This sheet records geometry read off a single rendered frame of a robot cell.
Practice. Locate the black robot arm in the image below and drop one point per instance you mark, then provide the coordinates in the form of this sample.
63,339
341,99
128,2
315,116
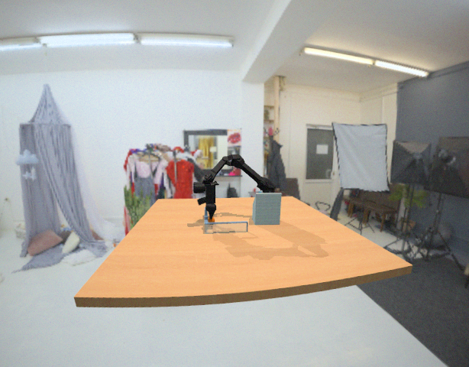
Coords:
237,161

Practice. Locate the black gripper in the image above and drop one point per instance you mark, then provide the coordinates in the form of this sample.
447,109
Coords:
210,206

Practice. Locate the clear l-shaped low wall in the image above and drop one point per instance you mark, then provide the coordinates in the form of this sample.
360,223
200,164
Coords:
225,228

